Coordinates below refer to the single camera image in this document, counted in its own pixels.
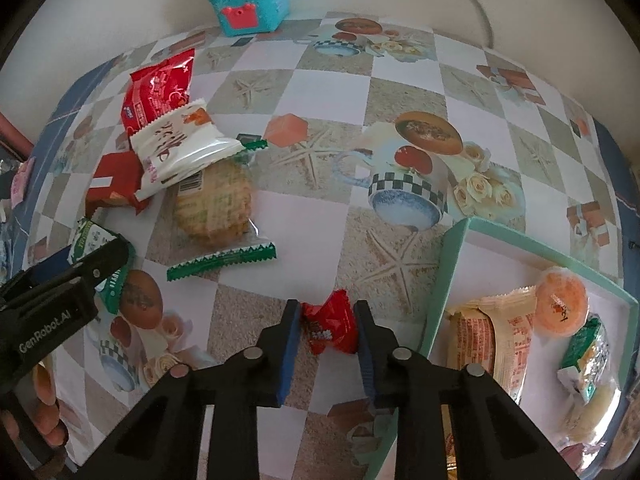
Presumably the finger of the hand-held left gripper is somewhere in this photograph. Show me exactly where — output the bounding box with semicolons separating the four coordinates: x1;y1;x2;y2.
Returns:
70;234;136;287

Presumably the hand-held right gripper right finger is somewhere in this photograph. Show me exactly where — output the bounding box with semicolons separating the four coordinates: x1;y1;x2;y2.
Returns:
353;299;576;480

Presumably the orange jelly cup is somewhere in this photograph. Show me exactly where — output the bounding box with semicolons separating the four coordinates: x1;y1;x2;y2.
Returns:
534;266;590;335

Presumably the red biscuit packet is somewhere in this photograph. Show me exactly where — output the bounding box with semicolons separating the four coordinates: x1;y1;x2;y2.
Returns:
85;150;153;216

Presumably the round bun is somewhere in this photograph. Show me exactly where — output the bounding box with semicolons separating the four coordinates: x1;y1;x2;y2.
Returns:
560;375;621;443

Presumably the round cracker clear packet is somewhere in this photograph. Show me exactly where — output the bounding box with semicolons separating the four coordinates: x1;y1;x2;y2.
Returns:
166;135;277;282

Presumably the small green white packet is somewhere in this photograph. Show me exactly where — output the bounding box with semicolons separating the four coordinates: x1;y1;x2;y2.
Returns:
67;216;136;313

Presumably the teal shallow cardboard box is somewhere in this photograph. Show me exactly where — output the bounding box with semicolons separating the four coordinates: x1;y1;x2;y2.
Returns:
362;217;640;480

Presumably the person's left hand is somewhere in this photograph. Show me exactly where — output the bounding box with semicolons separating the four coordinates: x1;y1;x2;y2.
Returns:
30;355;69;451

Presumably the small red candy packet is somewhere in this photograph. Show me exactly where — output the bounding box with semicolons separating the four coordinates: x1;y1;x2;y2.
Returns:
300;289;360;356

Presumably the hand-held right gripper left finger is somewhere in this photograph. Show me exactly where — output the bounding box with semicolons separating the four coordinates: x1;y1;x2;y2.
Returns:
82;298;304;480

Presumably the blue tablecloth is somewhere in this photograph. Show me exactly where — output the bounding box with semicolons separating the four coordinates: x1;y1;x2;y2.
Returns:
0;67;640;281

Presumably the white snack packet orange print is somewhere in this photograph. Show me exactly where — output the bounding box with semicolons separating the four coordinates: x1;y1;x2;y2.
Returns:
130;97;243;198

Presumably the white cable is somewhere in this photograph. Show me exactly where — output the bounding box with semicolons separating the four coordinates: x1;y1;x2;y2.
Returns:
287;0;496;48

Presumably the red snack packet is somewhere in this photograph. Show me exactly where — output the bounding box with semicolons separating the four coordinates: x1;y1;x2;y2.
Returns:
121;47;197;133

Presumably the green white cracker packet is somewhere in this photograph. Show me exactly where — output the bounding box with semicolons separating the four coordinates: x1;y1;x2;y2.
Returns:
557;312;608;403

